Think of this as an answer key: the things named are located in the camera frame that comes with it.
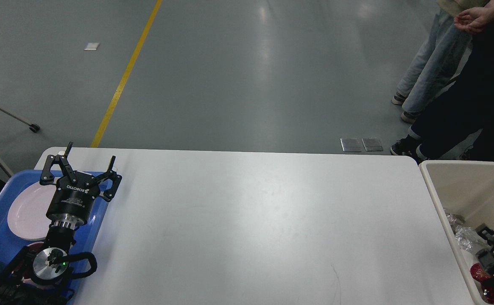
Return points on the floor socket plate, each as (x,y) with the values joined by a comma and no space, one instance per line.
(372,144)
(350,145)

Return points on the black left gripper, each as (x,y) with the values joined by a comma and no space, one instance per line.
(74,201)

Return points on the pink plate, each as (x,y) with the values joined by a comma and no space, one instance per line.
(27,214)

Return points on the pink mug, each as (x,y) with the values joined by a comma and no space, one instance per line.
(41,271)

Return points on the aluminium foil tray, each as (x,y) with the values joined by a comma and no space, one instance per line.
(467,238)

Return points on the beige plastic bin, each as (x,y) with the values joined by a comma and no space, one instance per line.
(464,188)

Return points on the crushed red can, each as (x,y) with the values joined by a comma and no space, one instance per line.
(485,280)

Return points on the floor socket plate left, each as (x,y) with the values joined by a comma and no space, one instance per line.
(350,145)

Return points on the person in light jeans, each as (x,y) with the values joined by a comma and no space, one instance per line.
(436,61)

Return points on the floor socket plate right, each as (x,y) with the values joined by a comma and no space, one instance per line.
(372,144)

